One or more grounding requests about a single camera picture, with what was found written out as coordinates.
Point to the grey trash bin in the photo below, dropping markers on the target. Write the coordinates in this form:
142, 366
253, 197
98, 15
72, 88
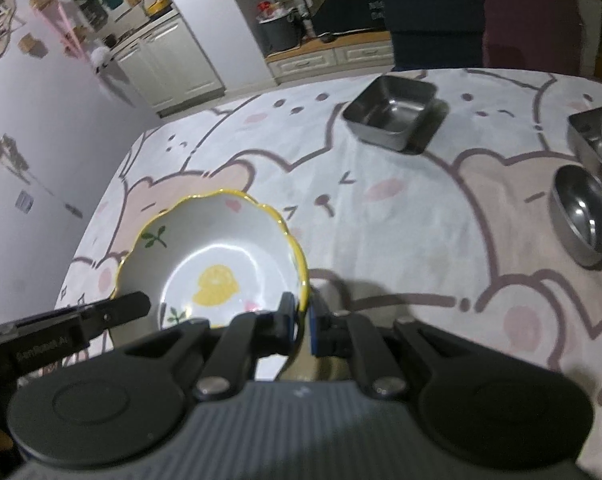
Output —
281, 35

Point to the dark blue chair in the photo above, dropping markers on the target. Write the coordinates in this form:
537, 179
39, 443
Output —
431, 15

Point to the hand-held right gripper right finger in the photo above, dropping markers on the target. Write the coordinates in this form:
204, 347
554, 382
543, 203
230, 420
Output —
317, 334

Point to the white plush ball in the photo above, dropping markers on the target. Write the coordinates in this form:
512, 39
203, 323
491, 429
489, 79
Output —
101, 56

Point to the maroon chair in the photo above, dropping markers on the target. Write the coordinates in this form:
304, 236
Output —
531, 20

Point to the black lettered cabinet cloth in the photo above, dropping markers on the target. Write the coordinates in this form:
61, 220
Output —
351, 5

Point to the white floor cabinet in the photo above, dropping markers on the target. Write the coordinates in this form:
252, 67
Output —
176, 65

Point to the square steel container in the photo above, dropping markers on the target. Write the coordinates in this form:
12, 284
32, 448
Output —
598, 140
391, 110

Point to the wooden top drawer cabinet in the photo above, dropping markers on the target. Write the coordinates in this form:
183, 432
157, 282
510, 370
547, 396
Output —
326, 57

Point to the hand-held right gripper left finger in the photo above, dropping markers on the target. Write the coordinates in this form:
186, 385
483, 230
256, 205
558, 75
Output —
286, 322

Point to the round steel bowl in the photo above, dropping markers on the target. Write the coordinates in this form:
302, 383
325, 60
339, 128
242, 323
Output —
581, 215

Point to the bear print tablecloth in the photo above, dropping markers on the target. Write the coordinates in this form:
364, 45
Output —
406, 220

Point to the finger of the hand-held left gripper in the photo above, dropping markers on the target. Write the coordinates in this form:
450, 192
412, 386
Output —
116, 312

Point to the white floral bowl yellow rim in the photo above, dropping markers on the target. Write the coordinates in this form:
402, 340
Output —
211, 250

